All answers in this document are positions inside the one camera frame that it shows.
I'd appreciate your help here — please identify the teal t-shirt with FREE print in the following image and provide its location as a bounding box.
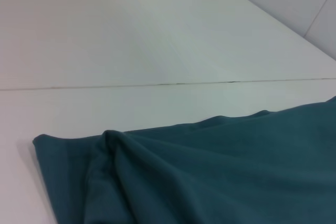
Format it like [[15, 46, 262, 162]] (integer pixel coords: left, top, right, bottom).
[[32, 95, 336, 224]]

